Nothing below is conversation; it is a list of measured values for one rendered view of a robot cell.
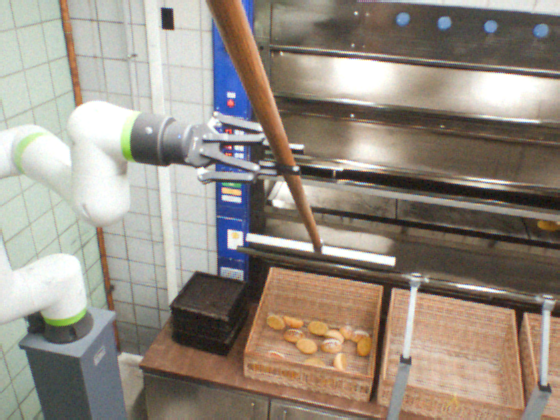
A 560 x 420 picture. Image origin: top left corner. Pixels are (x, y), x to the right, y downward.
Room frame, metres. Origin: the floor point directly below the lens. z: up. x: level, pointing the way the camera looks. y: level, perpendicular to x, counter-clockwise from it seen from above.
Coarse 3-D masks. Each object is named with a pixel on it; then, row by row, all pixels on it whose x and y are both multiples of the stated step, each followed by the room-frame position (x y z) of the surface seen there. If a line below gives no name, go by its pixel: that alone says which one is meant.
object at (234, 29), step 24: (216, 0) 0.45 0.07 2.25; (240, 0) 0.48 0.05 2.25; (216, 24) 0.49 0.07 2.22; (240, 24) 0.49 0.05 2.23; (240, 48) 0.51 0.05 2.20; (240, 72) 0.55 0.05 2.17; (264, 72) 0.58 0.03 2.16; (264, 96) 0.59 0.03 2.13; (264, 120) 0.64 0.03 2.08; (288, 144) 0.74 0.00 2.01; (312, 216) 1.13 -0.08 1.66; (312, 240) 1.35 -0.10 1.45
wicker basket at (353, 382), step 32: (320, 288) 1.95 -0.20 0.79; (352, 288) 1.93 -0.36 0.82; (256, 320) 1.72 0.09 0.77; (320, 320) 1.90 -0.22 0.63; (352, 320) 1.88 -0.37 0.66; (256, 352) 1.70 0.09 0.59; (288, 352) 1.71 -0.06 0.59; (320, 352) 1.72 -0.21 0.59; (352, 352) 1.74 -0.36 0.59; (288, 384) 1.52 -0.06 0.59; (320, 384) 1.50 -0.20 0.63; (352, 384) 1.54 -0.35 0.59
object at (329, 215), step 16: (272, 208) 2.05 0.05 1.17; (288, 208) 2.04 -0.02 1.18; (320, 208) 2.05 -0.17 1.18; (352, 224) 1.97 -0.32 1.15; (368, 224) 1.96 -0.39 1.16; (384, 224) 1.94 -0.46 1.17; (400, 224) 1.94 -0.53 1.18; (416, 224) 1.95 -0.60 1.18; (448, 240) 1.89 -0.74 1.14; (464, 240) 1.88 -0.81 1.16; (480, 240) 1.86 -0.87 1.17; (496, 240) 1.85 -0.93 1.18; (512, 240) 1.86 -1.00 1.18; (528, 240) 1.86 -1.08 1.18
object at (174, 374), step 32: (160, 352) 1.68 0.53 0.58; (192, 352) 1.69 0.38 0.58; (416, 352) 1.77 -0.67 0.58; (160, 384) 1.59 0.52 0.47; (192, 384) 1.56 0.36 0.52; (224, 384) 1.52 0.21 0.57; (256, 384) 1.52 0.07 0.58; (160, 416) 1.59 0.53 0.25; (192, 416) 1.56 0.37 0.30; (224, 416) 1.53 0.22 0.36; (256, 416) 1.50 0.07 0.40; (288, 416) 1.47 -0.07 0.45; (320, 416) 1.44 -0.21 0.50; (352, 416) 1.42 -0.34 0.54; (384, 416) 1.39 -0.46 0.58; (416, 416) 1.40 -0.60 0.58
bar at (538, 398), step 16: (272, 256) 1.66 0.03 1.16; (288, 256) 1.65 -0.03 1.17; (304, 256) 1.65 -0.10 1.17; (368, 272) 1.59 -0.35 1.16; (384, 272) 1.58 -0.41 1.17; (400, 272) 1.58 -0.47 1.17; (416, 288) 1.54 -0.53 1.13; (464, 288) 1.51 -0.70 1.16; (480, 288) 1.51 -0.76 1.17; (496, 288) 1.51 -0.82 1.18; (544, 304) 1.45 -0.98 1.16; (544, 320) 1.42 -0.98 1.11; (544, 336) 1.38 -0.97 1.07; (544, 352) 1.34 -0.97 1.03; (400, 368) 1.33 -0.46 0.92; (544, 368) 1.30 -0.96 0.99; (400, 384) 1.33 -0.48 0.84; (544, 384) 1.26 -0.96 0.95; (400, 400) 1.33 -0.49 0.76; (544, 400) 1.23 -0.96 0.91; (528, 416) 1.24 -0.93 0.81
